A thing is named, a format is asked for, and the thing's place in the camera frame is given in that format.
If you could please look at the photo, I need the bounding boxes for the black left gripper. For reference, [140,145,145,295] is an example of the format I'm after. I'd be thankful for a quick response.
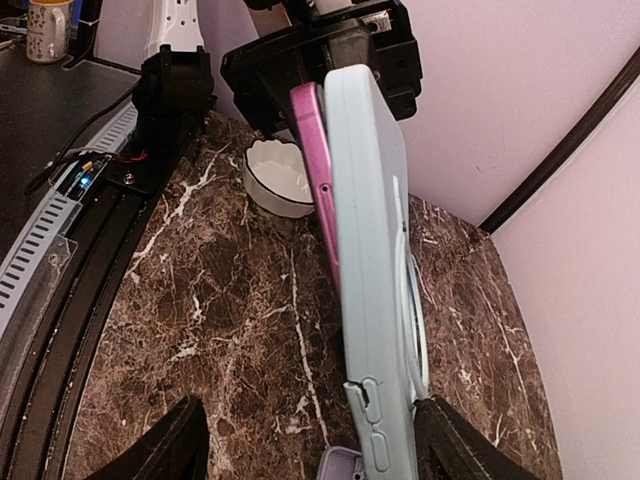
[220,1,423,137]

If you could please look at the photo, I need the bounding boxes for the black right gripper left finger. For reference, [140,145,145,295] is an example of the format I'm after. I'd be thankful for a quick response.
[89,395,208,479]

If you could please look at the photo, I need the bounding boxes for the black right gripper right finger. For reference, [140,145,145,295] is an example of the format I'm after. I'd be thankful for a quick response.
[414,395,535,480]

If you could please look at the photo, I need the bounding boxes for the white silicone phone case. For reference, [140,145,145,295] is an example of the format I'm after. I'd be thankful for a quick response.
[316,446,366,480]

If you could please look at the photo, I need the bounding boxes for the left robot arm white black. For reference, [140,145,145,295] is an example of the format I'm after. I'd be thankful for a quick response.
[132,1,423,142]

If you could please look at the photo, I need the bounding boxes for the white fluted bowl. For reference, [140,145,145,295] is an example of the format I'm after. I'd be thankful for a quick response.
[243,140,314,219]

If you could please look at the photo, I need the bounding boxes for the small circuit board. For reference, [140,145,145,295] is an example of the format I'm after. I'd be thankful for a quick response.
[63,157,107,200]

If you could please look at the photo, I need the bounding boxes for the white patterned mug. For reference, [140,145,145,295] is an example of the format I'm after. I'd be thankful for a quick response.
[26,1,73,64]

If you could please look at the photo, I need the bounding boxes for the black table edge rail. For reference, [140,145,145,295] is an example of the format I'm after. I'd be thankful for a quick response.
[1,116,205,479]

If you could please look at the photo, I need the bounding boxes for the black right frame post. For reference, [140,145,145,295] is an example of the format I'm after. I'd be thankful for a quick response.
[480,49,640,233]

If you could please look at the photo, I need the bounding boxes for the white slotted cable duct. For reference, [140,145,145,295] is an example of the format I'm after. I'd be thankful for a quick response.
[1,102,137,330]

